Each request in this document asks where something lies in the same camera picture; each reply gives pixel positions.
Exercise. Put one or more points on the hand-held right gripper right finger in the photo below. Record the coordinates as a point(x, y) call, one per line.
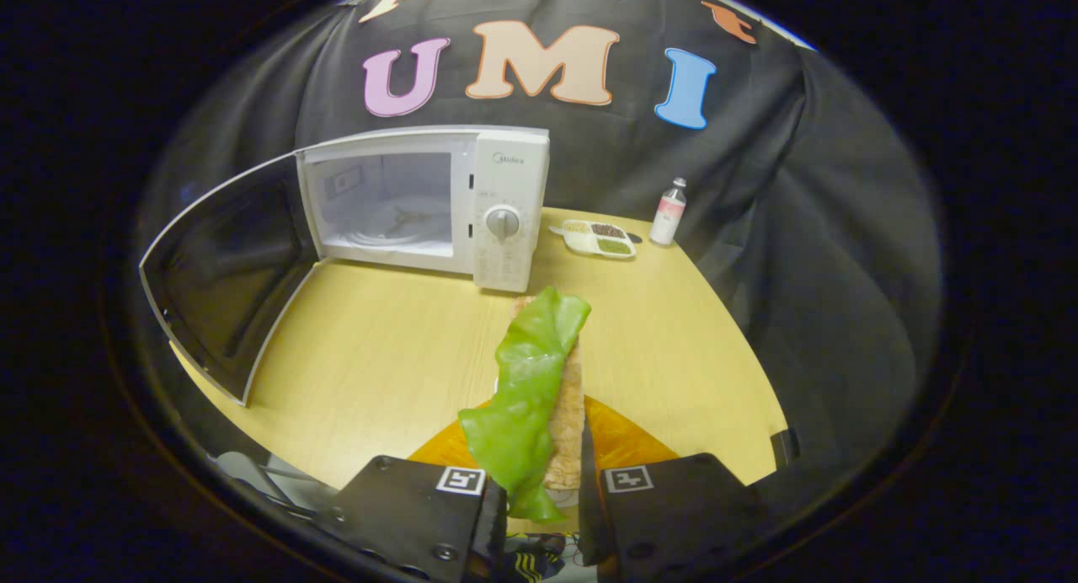
point(674, 516)

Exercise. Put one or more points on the white divided dish with grains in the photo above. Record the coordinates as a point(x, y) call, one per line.
point(581, 239)

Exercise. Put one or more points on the dark striped cloth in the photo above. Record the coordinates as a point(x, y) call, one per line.
point(539, 568)

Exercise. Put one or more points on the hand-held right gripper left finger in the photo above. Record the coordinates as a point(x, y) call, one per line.
point(404, 516)

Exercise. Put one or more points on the white microwave oven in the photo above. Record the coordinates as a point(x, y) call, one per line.
point(505, 170)

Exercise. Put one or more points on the small bottle with pink label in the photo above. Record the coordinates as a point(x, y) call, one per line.
point(667, 221)

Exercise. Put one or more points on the small black bracket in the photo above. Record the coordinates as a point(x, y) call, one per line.
point(785, 448)

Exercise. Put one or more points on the bread sandwich with lettuce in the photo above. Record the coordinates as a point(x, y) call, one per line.
point(526, 372)

